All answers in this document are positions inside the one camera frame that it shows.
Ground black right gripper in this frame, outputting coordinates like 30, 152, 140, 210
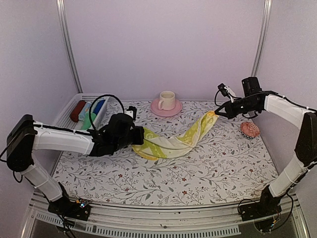
215, 97, 260, 119

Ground green microfibre towel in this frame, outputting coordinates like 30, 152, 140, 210
81, 112, 97, 130

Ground yellow patterned towel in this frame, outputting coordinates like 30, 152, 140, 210
132, 111, 218, 161

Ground white plastic basket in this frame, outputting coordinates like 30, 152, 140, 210
53, 93, 109, 130

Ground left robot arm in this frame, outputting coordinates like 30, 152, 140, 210
2, 113, 144, 215

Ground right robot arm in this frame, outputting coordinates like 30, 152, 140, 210
254, 76, 317, 204

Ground light blue rolled towel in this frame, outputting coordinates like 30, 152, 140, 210
78, 102, 92, 121

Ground pink plate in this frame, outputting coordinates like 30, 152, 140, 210
150, 98, 183, 118

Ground dark red rolled towel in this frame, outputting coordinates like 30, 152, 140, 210
70, 100, 86, 122

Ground cream ceramic mug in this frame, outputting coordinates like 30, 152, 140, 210
158, 91, 175, 111

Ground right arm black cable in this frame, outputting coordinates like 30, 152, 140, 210
213, 89, 223, 107

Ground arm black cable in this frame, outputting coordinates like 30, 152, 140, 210
88, 93, 126, 131
213, 89, 223, 107

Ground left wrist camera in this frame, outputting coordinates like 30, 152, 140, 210
124, 106, 137, 121

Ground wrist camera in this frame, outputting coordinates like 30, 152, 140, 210
217, 83, 236, 102
124, 106, 137, 121

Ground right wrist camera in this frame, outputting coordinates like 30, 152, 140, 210
217, 83, 236, 102

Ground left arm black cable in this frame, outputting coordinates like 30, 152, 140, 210
88, 93, 126, 131

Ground right aluminium frame post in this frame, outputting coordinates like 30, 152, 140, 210
251, 0, 272, 77

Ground aluminium frame post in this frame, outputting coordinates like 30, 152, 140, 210
251, 0, 272, 77
56, 0, 83, 93

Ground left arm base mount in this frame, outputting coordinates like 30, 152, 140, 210
48, 196, 91, 221

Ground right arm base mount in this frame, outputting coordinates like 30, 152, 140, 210
237, 197, 282, 221

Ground front aluminium rail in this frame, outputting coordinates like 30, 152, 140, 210
22, 192, 310, 238

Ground left aluminium frame post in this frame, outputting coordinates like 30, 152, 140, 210
56, 0, 83, 93

